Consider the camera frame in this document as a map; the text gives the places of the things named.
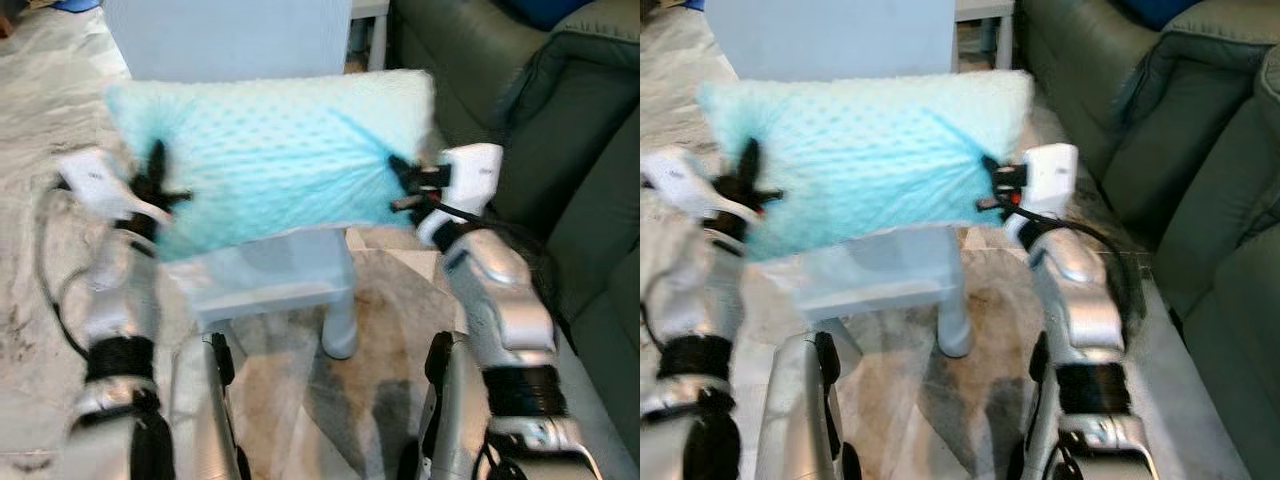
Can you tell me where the dark blue cushion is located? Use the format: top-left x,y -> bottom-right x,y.
1113,0 -> 1208,32
494,0 -> 598,32

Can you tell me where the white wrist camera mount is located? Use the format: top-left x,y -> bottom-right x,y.
438,143 -> 505,217
55,147 -> 173,229
642,147 -> 763,229
1019,143 -> 1080,217

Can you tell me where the silver left robot leg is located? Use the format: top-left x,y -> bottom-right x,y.
754,330 -> 863,480
168,330 -> 253,480

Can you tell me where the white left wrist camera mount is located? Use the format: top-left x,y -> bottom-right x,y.
642,147 -> 763,229
55,147 -> 173,229

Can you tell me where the white side table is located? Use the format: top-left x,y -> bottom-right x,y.
955,0 -> 1018,73
350,0 -> 392,73

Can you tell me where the silver robot leg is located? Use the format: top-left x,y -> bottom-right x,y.
398,333 -> 493,480
168,330 -> 253,480
754,330 -> 863,480
1008,333 -> 1063,480

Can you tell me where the light blue dotted pillow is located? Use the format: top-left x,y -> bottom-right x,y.
105,68 -> 438,264
697,68 -> 1034,264

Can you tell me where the white cabinet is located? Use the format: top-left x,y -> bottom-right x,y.
102,0 -> 354,84
704,0 -> 959,84

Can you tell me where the silver right robot leg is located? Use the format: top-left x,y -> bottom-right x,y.
1008,333 -> 1063,480
398,333 -> 493,480

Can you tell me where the small white stool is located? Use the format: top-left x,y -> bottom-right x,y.
180,226 -> 361,361
795,224 -> 976,359

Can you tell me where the dark green leather sofa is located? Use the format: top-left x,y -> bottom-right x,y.
1014,0 -> 1280,480
384,0 -> 641,480

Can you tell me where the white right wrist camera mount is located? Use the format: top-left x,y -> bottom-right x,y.
1019,143 -> 1080,217
438,143 -> 505,217

